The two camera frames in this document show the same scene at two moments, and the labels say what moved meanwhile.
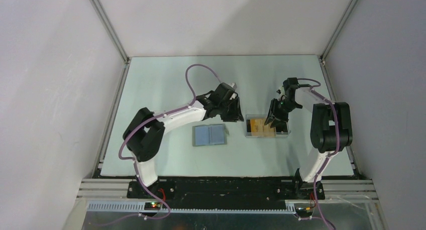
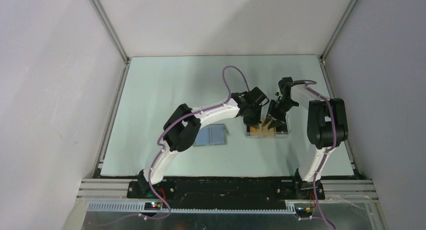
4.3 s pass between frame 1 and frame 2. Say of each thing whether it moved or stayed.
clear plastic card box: stayed
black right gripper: stayed
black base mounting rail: stayed
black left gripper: moved
